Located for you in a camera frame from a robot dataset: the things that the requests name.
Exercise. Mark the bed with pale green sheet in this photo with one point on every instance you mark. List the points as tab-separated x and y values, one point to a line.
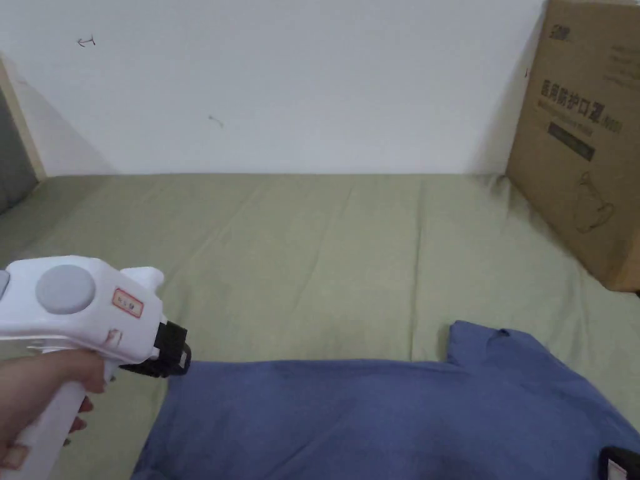
300	240

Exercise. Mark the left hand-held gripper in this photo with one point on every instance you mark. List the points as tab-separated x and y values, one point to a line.
65	290

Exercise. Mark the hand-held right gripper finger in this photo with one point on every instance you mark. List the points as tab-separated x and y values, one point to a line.
625	465

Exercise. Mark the dark blue shirt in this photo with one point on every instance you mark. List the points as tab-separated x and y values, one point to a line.
380	420

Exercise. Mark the brown cardboard carton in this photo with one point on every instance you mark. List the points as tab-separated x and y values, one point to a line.
580	150

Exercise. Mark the person's left hand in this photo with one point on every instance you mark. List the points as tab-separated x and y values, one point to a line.
35	390

